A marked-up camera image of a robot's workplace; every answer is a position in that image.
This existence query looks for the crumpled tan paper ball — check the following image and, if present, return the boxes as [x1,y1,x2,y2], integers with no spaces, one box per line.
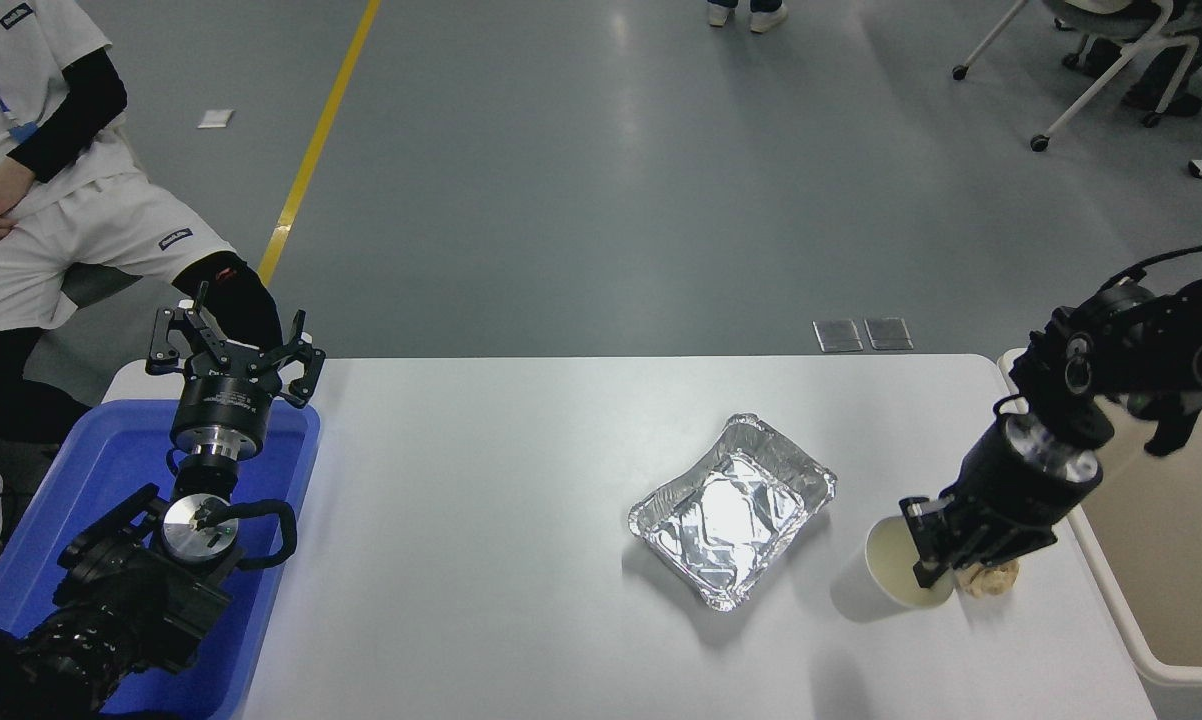
[954,560,1021,602]

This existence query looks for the person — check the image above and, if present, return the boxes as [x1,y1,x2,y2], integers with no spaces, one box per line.
[1056,0,1202,117]
[0,0,284,446]
[706,0,789,34]

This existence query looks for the white wheeled chair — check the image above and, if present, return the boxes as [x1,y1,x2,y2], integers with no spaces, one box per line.
[952,0,1202,153]

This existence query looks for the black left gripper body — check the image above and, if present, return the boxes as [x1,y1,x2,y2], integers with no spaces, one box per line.
[171,360,284,437]

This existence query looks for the white paper cup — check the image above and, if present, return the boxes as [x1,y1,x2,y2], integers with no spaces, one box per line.
[829,514,958,623]

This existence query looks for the blue plastic tray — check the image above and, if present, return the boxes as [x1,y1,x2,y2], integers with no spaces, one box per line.
[0,398,322,720]

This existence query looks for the large pale plastic bin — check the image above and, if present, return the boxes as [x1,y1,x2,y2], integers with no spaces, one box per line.
[997,346,1202,691]

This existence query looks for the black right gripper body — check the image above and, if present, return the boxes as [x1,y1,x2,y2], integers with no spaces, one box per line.
[945,425,1094,549]

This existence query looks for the grey chair seat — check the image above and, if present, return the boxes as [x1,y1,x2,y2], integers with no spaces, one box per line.
[61,263,145,309]

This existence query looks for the silver foil tray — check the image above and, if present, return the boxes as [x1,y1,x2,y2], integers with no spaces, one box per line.
[628,412,839,613]

